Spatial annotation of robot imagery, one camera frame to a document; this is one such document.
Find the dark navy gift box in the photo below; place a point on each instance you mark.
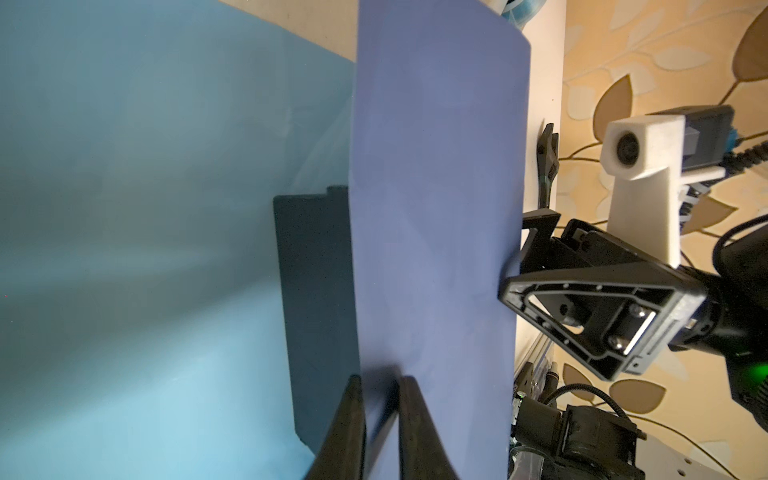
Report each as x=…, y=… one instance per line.
x=317, y=286

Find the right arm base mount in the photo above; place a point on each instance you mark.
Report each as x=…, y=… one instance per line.
x=578, y=442

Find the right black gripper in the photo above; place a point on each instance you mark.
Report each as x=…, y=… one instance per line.
x=610, y=306

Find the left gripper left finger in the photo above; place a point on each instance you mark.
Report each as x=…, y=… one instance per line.
x=342, y=453

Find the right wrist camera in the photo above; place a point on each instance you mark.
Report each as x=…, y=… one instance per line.
x=654, y=159

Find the blue wrapping paper sheet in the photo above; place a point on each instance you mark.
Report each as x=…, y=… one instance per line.
x=142, y=145

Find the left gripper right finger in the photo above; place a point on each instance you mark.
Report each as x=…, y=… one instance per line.
x=421, y=452

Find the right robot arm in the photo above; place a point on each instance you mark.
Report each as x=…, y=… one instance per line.
x=740, y=336

